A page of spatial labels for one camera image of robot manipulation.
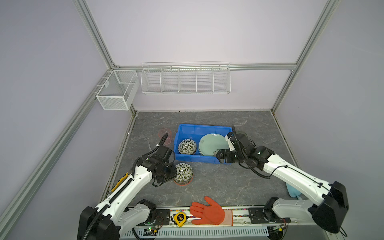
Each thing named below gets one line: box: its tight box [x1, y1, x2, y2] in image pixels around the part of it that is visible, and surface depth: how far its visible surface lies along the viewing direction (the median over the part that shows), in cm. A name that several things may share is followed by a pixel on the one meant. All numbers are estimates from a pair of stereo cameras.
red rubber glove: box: [190, 196, 233, 226], surface depth 75 cm
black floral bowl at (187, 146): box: [178, 138, 197, 155], surface depth 96 cm
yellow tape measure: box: [171, 211, 189, 227], surface depth 74 cm
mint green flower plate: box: [198, 133, 230, 157], surface depth 101 cm
